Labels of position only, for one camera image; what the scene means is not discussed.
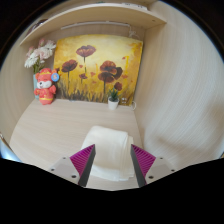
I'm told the light blue vase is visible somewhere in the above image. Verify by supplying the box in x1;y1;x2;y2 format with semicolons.
32;73;40;100

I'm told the small potted plant white pot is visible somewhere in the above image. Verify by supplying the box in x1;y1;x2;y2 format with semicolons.
107;88;120;111

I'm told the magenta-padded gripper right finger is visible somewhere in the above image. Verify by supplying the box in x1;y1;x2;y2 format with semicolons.
130;143;178;188

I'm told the yellow poppy flower painting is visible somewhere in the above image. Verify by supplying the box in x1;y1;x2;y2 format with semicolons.
53;34;144;106

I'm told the wooden shelf with decorations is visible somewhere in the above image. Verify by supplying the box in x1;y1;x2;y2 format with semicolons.
19;2;168;46

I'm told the pink and white flower bouquet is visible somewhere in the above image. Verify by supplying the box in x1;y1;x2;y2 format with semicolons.
23;37;58;74

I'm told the white towel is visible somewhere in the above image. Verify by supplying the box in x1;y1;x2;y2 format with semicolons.
80;125;136;183

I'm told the red plush bear toy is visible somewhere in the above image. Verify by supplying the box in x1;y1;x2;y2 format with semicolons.
33;67;61;106

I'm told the white light bar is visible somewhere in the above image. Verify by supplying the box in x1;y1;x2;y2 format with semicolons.
59;21;132;31

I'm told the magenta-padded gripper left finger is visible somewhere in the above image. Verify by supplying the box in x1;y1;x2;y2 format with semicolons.
48;143;97;188

